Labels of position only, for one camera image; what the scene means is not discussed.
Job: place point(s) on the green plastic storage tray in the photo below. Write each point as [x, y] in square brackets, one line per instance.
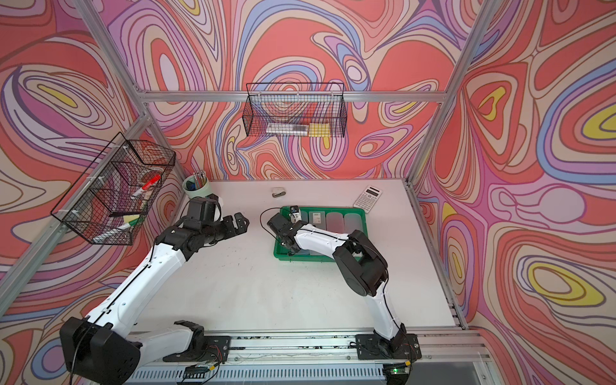
[280, 252]

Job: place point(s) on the wire basket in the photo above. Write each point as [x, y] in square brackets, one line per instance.
[100, 200]
[295, 103]

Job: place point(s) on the clear box in basket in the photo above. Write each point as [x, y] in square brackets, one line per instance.
[282, 129]

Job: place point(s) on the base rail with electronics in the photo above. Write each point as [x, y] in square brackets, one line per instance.
[443, 356]

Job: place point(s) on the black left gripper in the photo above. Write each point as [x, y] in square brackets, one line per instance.
[230, 229]

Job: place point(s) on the green pen cup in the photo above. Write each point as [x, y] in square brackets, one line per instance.
[197, 185]

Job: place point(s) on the white scientific calculator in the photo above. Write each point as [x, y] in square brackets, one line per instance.
[367, 199]

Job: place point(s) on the back wire basket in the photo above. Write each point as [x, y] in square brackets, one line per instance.
[295, 103]

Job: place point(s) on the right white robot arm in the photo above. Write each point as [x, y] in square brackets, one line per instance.
[363, 268]

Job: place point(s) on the green white marker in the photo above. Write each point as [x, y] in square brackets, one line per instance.
[117, 231]

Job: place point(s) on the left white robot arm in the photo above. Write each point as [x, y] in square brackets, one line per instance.
[101, 346]

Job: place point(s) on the clear frosted pencil case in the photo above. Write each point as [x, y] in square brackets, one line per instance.
[318, 219]

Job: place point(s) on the white translucent pencil case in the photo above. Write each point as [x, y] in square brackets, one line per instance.
[353, 222]

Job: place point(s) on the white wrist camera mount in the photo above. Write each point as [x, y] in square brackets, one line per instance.
[295, 214]

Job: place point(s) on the left wire basket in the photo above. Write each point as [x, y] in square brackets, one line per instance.
[100, 200]

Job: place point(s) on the teal pencil case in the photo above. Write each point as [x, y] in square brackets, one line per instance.
[303, 252]

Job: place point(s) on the yellow box in basket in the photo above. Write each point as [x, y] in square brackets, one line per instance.
[319, 130]

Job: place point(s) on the red marker in basket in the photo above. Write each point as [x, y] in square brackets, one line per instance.
[145, 187]

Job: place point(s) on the pink pencil case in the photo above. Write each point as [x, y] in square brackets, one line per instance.
[335, 222]

